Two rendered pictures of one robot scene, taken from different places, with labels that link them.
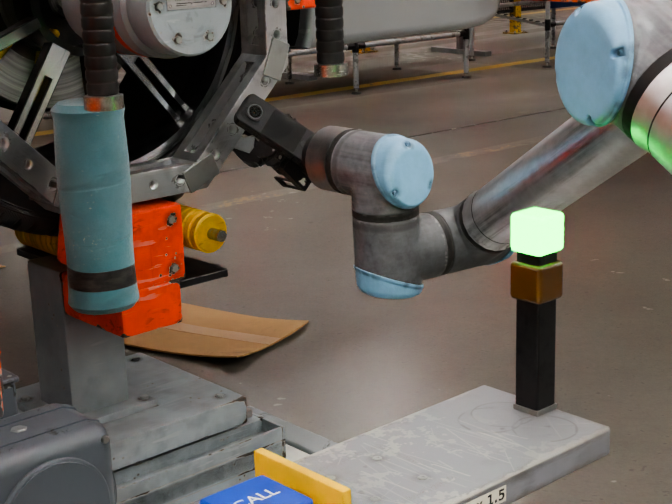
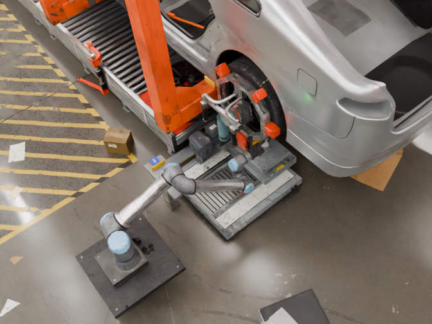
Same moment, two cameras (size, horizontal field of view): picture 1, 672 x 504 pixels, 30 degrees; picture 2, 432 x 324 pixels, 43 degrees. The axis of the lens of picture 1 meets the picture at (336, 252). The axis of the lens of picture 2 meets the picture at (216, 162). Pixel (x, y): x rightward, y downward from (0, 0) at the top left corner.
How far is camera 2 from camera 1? 4.28 m
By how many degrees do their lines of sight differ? 83
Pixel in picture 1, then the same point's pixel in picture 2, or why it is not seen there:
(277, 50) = (261, 135)
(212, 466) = (253, 171)
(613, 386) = (337, 260)
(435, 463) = not seen: hidden behind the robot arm
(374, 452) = not seen: hidden behind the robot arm
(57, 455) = (195, 144)
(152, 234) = (241, 137)
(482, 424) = not seen: hidden behind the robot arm
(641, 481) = (279, 254)
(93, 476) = (197, 149)
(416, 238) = (234, 174)
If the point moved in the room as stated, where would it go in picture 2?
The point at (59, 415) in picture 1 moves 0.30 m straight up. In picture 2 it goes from (204, 141) to (200, 117)
